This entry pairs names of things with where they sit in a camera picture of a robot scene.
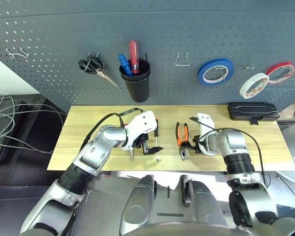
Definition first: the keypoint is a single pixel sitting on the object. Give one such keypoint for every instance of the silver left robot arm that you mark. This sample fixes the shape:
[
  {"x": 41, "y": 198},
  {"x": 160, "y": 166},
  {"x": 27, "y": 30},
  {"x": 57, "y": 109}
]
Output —
[{"x": 93, "y": 157}]

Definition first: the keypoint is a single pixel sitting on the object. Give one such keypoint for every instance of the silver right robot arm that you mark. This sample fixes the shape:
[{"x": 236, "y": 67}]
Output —
[{"x": 238, "y": 162}]

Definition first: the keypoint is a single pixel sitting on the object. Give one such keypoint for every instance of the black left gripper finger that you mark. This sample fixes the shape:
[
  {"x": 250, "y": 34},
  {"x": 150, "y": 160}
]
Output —
[
  {"x": 145, "y": 147},
  {"x": 153, "y": 150}
]

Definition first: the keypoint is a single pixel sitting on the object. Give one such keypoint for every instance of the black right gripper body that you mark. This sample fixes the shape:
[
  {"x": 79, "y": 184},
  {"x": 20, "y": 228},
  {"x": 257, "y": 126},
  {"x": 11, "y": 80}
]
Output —
[{"x": 198, "y": 146}]

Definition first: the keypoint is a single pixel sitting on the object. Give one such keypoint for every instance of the red tape roll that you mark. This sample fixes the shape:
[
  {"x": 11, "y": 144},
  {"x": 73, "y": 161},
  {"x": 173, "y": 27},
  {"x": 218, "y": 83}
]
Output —
[{"x": 280, "y": 64}]

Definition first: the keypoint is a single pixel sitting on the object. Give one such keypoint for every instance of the black plastic cup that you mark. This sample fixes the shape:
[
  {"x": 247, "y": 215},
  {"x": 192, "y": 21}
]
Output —
[{"x": 137, "y": 88}]

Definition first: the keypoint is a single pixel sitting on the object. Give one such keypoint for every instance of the black tool case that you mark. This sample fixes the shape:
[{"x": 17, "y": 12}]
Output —
[{"x": 250, "y": 110}]

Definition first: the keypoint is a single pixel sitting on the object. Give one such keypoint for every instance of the double prong metal hook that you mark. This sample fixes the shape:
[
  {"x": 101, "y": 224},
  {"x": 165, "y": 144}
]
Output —
[
  {"x": 17, "y": 54},
  {"x": 248, "y": 66}
]

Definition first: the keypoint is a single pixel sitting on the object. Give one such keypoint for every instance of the grey pegboard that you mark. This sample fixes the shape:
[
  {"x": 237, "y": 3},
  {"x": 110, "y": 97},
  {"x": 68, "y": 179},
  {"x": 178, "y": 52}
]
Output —
[{"x": 64, "y": 29}]

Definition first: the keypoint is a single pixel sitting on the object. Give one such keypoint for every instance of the metal scissors hook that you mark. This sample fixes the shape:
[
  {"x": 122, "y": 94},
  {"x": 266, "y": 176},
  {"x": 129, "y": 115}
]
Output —
[{"x": 93, "y": 55}]

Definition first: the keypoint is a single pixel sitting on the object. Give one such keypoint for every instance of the grey robot leg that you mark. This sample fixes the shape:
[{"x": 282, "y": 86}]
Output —
[
  {"x": 204, "y": 204},
  {"x": 140, "y": 201}
]

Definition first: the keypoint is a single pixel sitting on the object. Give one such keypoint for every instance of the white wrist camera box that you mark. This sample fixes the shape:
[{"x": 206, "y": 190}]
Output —
[
  {"x": 140, "y": 123},
  {"x": 204, "y": 120}
]

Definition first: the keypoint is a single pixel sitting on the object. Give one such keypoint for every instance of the metal peg hook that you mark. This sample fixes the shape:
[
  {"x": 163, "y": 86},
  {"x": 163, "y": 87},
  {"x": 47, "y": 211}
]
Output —
[
  {"x": 287, "y": 71},
  {"x": 222, "y": 75}
]

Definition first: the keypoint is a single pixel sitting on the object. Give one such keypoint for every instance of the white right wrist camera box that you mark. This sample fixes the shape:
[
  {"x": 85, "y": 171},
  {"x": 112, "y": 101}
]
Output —
[{"x": 204, "y": 120}]

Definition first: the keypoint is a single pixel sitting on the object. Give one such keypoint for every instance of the grey robot torso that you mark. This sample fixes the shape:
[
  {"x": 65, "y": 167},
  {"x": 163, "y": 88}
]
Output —
[{"x": 182, "y": 229}]

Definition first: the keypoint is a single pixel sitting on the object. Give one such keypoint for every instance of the orange black screwdriver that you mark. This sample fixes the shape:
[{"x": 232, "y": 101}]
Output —
[{"x": 157, "y": 127}]

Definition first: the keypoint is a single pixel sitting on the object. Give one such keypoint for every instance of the white tape roll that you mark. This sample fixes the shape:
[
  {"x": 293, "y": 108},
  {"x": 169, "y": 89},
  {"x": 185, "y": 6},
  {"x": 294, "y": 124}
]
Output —
[{"x": 243, "y": 89}]

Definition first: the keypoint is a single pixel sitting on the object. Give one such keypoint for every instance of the loose metal hook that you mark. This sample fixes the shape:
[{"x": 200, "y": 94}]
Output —
[{"x": 88, "y": 196}]

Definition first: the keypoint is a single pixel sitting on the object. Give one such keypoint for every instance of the grey robot left leg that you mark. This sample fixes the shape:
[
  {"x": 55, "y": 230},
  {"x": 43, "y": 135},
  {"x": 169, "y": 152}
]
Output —
[{"x": 140, "y": 201}]

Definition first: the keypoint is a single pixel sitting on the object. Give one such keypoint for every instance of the blue tape roll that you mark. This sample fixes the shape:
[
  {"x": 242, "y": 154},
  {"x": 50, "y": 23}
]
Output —
[{"x": 201, "y": 76}]

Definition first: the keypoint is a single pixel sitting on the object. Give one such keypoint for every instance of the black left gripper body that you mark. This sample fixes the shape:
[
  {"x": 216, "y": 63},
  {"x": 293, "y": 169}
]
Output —
[{"x": 140, "y": 140}]

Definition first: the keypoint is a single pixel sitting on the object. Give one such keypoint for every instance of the grey robot right leg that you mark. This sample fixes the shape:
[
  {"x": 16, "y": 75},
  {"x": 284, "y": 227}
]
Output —
[{"x": 204, "y": 204}]

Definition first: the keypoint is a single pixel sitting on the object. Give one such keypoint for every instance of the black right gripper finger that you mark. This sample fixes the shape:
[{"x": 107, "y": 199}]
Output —
[
  {"x": 195, "y": 139},
  {"x": 191, "y": 148}
]

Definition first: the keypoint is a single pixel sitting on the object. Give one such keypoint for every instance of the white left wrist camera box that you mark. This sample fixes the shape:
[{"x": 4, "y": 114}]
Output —
[{"x": 140, "y": 123}]

